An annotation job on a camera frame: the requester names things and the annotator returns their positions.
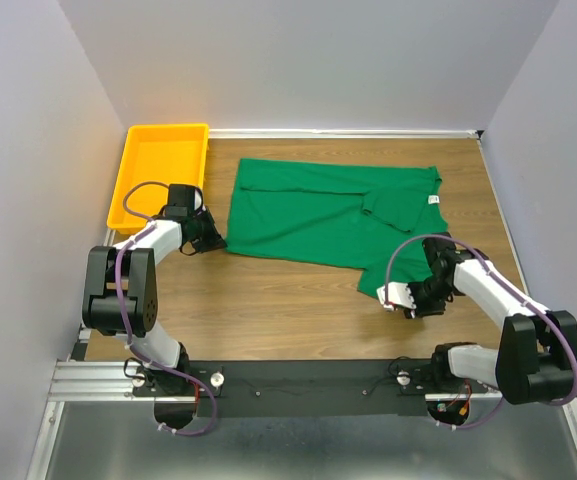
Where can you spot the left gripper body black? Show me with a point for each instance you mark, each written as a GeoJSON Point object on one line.
{"type": "Point", "coordinates": [204, 227]}

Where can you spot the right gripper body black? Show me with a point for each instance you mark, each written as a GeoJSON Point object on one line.
{"type": "Point", "coordinates": [429, 297]}

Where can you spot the yellow plastic tray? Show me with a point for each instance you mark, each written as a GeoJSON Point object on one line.
{"type": "Point", "coordinates": [165, 153]}

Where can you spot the green t shirt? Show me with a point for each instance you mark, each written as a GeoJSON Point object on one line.
{"type": "Point", "coordinates": [356, 217]}

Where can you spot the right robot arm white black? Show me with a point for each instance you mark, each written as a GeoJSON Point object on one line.
{"type": "Point", "coordinates": [536, 359]}

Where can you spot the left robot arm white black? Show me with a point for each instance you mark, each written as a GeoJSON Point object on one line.
{"type": "Point", "coordinates": [120, 297]}

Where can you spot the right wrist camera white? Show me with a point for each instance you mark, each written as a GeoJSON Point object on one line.
{"type": "Point", "coordinates": [397, 296]}

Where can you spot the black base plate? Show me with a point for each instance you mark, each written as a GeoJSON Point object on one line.
{"type": "Point", "coordinates": [190, 415]}

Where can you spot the aluminium front rail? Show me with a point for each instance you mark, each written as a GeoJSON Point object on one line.
{"type": "Point", "coordinates": [118, 381]}

